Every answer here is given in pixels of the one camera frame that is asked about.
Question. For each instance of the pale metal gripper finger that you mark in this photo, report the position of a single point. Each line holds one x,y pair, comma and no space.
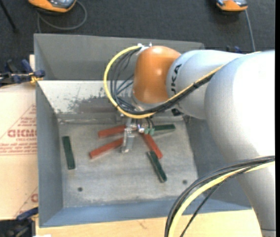
131,141
125,142

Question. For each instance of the red-brown flat block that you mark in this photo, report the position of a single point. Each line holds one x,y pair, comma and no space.
110,131
105,148
152,145

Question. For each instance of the dark green flat block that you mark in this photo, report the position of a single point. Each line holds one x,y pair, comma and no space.
68,153
165,127
157,167

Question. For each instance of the grey metal bin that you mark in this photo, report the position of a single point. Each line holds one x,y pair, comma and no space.
120,181

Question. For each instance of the brown cardboard board red print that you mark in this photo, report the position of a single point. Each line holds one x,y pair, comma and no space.
11,162

